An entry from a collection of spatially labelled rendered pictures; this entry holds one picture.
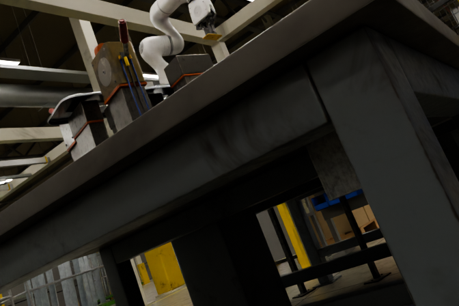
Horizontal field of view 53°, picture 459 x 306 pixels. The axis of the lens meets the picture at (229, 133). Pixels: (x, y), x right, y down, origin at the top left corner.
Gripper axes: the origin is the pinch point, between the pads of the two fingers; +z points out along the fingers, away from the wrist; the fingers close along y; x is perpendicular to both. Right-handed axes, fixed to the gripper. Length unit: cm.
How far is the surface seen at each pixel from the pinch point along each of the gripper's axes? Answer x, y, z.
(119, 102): -69, 20, 39
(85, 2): 142, -259, -211
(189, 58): -44, 24, 28
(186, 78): -47, 24, 34
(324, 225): 282, -179, 100
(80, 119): -70, 3, 35
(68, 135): -64, -16, 33
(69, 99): -73, 5, 30
